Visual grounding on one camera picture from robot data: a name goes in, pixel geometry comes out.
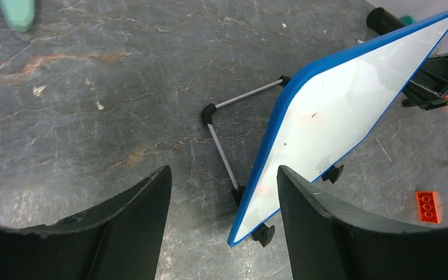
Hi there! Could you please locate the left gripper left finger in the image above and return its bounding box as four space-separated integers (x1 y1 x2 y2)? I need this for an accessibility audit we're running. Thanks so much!
0 166 172 279

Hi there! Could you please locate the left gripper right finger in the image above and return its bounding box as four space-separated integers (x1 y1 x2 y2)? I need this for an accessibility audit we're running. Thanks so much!
277 166 448 279

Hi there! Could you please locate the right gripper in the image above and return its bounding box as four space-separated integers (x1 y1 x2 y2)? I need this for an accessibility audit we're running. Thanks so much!
401 53 448 113

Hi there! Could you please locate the blue framed whiteboard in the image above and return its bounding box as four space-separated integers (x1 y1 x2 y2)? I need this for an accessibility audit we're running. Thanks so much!
227 10 448 246

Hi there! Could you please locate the teal block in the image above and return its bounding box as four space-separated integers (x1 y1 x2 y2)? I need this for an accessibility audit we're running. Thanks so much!
400 15 416 26

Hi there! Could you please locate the black cylinder flashlight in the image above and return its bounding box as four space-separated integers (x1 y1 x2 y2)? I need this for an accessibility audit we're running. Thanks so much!
366 7 406 35

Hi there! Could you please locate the orange lego brick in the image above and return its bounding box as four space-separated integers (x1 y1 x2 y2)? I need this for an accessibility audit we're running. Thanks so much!
415 191 443 224

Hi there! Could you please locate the mint green toy tube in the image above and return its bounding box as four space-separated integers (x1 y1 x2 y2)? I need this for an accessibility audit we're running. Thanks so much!
0 0 35 33

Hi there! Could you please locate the whiteboard wire stand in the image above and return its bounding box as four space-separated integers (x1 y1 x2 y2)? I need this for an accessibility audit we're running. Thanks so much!
201 75 345 248

